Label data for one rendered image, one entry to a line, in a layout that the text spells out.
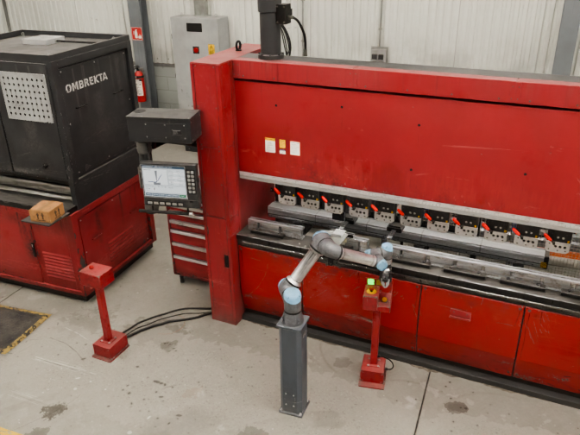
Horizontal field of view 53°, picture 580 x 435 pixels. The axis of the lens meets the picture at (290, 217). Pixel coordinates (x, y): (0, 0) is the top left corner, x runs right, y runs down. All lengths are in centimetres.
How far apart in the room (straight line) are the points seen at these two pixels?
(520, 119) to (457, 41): 431
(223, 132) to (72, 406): 233
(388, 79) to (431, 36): 420
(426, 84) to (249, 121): 140
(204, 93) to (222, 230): 113
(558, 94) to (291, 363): 243
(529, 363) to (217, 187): 270
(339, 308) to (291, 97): 174
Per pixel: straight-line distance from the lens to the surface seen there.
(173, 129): 443
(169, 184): 458
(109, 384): 496
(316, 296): 489
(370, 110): 421
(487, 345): 469
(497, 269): 448
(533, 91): 397
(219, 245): 496
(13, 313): 606
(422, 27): 828
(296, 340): 403
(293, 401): 439
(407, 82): 408
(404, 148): 422
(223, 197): 473
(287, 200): 470
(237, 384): 475
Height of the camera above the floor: 315
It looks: 26 degrees down
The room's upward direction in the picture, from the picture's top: 1 degrees counter-clockwise
